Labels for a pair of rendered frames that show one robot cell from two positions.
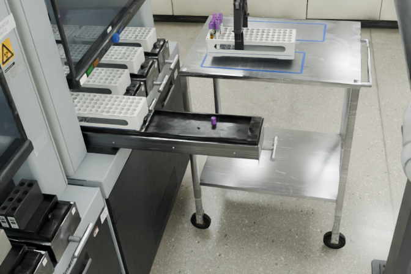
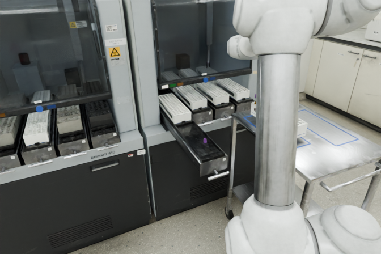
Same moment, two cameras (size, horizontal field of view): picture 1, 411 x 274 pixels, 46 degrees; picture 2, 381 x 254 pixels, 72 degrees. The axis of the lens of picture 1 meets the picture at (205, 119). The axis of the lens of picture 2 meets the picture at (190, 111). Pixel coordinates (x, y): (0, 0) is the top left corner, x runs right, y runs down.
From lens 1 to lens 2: 93 cm
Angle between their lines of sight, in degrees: 45
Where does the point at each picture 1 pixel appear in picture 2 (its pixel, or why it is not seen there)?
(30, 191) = (104, 115)
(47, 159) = (125, 109)
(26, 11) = (136, 41)
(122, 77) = (198, 101)
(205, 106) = not seen: hidden behind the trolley
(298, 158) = not seen: hidden behind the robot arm
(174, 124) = (191, 131)
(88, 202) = (131, 139)
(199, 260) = (208, 229)
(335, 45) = (339, 152)
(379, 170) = not seen: outside the picture
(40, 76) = (136, 72)
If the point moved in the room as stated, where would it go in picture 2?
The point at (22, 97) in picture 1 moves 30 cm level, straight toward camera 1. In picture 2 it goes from (118, 75) to (70, 96)
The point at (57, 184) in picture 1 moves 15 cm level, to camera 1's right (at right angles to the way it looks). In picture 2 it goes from (128, 124) to (142, 135)
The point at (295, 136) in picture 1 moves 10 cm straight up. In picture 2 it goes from (316, 211) to (319, 198)
